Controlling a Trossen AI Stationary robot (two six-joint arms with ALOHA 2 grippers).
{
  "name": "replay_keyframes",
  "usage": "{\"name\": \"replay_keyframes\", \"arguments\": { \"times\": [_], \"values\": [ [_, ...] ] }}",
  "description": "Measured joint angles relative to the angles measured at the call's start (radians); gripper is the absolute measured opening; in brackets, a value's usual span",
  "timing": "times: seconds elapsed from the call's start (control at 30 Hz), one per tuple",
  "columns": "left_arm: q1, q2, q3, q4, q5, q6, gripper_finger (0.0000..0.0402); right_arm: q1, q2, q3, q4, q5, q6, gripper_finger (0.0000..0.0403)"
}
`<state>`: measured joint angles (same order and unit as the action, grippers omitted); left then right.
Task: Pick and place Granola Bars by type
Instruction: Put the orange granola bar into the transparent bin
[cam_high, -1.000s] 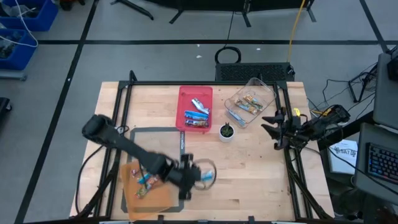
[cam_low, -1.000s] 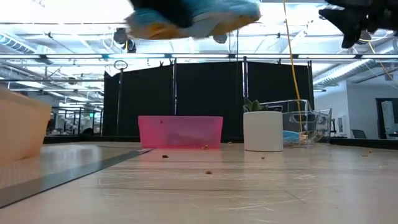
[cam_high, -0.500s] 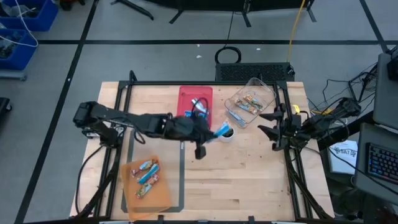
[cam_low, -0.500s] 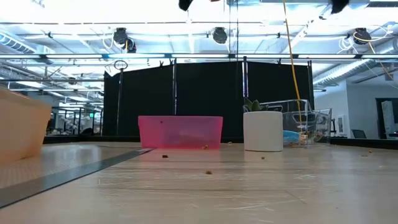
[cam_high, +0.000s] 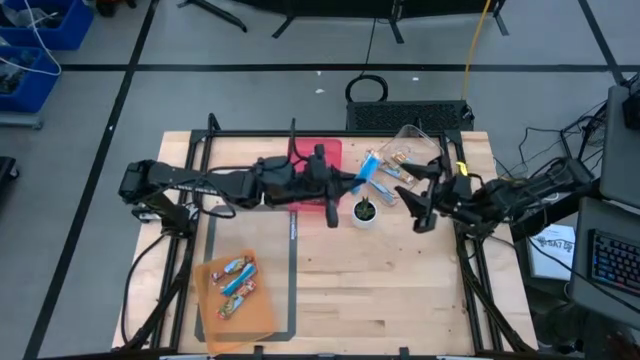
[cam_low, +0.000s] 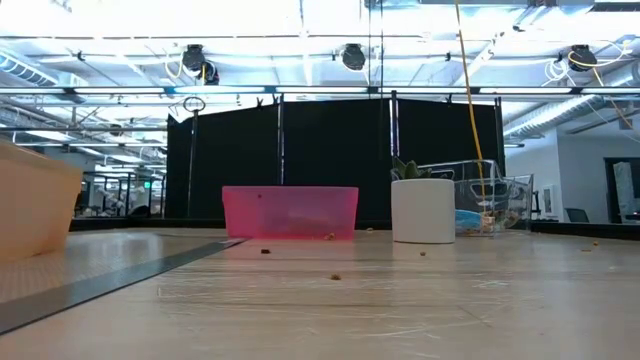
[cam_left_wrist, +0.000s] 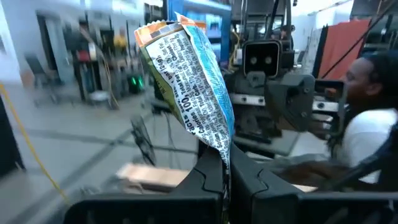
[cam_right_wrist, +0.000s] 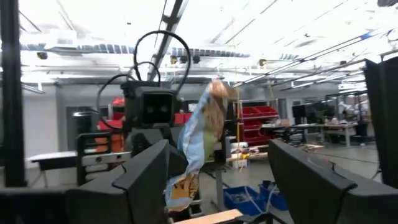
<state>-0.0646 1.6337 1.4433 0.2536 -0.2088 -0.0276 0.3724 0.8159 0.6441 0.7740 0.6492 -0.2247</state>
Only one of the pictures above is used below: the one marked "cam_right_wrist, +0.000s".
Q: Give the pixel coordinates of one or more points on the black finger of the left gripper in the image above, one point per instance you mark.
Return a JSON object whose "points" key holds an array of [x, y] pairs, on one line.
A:
{"points": [[225, 149], [177, 163]]}

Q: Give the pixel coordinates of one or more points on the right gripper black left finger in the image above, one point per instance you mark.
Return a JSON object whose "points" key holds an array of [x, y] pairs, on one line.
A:
{"points": [[133, 196]]}

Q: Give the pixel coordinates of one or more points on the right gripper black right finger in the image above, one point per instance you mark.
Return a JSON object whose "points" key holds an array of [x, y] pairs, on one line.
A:
{"points": [[311, 186]]}

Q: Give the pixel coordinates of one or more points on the light blue granola bar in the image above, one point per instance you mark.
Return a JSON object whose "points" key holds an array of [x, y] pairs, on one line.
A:
{"points": [[196, 146]]}

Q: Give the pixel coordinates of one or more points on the blue storage bin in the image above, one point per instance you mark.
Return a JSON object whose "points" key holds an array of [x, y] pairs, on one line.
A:
{"points": [[236, 199], [276, 199]]}

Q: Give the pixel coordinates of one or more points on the shelf rack with red bins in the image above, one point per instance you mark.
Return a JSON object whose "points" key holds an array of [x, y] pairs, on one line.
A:
{"points": [[258, 115]]}

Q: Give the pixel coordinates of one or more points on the white work table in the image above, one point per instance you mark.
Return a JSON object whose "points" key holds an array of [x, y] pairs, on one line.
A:
{"points": [[323, 127]]}

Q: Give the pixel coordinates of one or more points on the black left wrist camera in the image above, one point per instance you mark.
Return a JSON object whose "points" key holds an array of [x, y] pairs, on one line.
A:
{"points": [[155, 107]]}

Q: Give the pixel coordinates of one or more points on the black aluminium rig frame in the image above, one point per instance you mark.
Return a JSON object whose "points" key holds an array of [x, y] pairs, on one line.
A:
{"points": [[12, 93]]}

